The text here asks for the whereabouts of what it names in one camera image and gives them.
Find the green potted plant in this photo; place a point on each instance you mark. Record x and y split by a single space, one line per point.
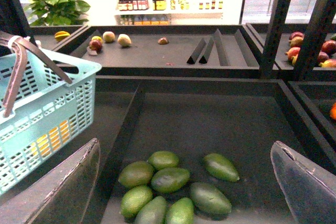
57 12

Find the yellow green fruit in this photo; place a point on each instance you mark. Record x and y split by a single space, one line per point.
97 38

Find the pale yellow pear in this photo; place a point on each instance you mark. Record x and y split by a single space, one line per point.
124 40

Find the yellow mango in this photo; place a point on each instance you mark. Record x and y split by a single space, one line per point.
52 141

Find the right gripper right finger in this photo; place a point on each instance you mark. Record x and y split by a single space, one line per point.
309 189

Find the pink peach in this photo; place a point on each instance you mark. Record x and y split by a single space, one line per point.
109 36

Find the light blue plastic basket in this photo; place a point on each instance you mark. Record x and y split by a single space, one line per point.
43 101

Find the brown chestnut-like fruit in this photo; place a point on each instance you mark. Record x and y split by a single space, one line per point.
163 41

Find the dark wood display stand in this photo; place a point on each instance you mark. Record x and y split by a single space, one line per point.
237 118

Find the green avocado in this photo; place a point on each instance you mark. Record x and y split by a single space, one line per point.
220 167
169 180
134 200
181 212
209 199
136 174
163 159
153 212

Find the black triangular divider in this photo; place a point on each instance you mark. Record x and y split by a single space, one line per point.
196 53
208 49

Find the brown basket handle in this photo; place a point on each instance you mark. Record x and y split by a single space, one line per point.
16 75
43 57

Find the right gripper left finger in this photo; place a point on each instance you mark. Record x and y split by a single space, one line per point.
62 195

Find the dark red pomegranate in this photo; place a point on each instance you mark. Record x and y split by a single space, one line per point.
95 45

